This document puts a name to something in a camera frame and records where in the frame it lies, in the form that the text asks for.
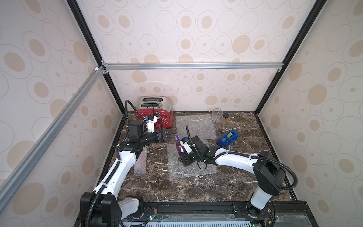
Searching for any brown spice jar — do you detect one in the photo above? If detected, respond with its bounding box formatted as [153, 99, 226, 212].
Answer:
[221, 113, 229, 126]

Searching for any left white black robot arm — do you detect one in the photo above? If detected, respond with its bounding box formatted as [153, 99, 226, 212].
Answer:
[80, 108, 168, 227]

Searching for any purple drink bottle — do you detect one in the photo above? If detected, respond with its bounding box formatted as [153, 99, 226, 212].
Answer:
[175, 135, 184, 158]

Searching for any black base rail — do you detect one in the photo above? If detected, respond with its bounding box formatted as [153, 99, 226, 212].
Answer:
[89, 201, 318, 227]

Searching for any clear drinking glass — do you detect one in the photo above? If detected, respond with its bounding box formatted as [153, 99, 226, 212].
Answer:
[212, 108, 223, 123]

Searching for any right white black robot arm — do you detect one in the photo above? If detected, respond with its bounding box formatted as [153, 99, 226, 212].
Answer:
[175, 126, 298, 218]

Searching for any red perforated plastic basket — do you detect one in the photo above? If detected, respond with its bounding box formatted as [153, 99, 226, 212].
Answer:
[138, 108, 174, 129]

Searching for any silver toaster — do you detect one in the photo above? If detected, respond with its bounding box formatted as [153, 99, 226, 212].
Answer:
[136, 96, 172, 112]

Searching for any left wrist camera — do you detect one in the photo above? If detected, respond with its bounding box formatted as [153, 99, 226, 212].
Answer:
[145, 115, 158, 133]

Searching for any red drink bottle back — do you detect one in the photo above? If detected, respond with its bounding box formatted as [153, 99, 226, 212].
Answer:
[154, 111, 163, 131]

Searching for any blue tape dispenser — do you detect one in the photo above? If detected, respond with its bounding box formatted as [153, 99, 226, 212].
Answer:
[216, 130, 239, 148]

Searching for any left diagonal aluminium bar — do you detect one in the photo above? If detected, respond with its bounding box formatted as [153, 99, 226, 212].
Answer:
[1, 66, 105, 212]

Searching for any horizontal aluminium bar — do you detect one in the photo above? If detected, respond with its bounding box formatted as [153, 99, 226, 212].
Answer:
[97, 62, 284, 72]

